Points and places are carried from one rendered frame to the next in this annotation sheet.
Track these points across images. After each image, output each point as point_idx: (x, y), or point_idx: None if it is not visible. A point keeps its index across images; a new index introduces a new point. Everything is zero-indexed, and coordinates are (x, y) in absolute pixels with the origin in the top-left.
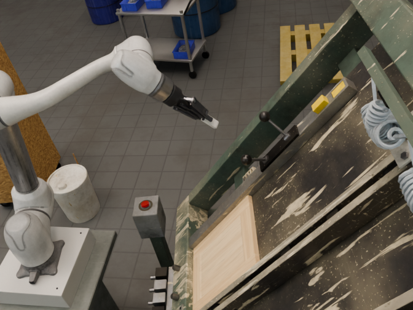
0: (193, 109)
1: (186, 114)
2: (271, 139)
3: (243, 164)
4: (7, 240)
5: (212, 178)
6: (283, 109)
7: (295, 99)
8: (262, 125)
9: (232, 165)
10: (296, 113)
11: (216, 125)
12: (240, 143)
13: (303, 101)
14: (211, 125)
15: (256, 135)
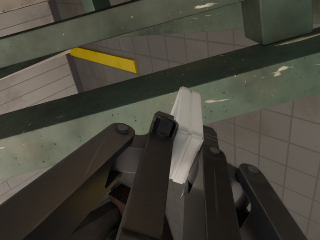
0: (125, 214)
1: (289, 238)
2: (148, 75)
3: (262, 48)
4: None
5: None
6: (55, 112)
7: (16, 121)
8: (123, 99)
9: (294, 48)
10: (55, 100)
11: (175, 99)
12: (217, 81)
13: (18, 114)
14: (180, 99)
15: (160, 87)
